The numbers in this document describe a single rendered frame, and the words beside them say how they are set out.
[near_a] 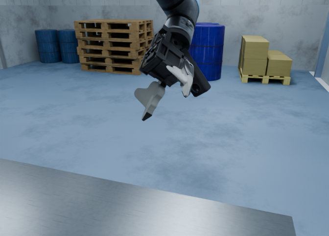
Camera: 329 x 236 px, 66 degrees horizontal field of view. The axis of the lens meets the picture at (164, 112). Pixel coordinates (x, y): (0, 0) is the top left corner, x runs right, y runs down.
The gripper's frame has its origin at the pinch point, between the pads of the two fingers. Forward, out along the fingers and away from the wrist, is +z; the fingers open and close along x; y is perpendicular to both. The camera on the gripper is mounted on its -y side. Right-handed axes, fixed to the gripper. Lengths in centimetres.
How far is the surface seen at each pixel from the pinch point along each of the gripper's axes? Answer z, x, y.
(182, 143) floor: -83, -150, -112
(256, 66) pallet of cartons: -307, -175, -250
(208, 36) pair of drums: -326, -203, -158
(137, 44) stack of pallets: -319, -313, -78
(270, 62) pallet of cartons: -314, -156, -263
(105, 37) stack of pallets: -329, -357, -25
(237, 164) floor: -65, -103, -140
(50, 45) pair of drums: -360, -522, 57
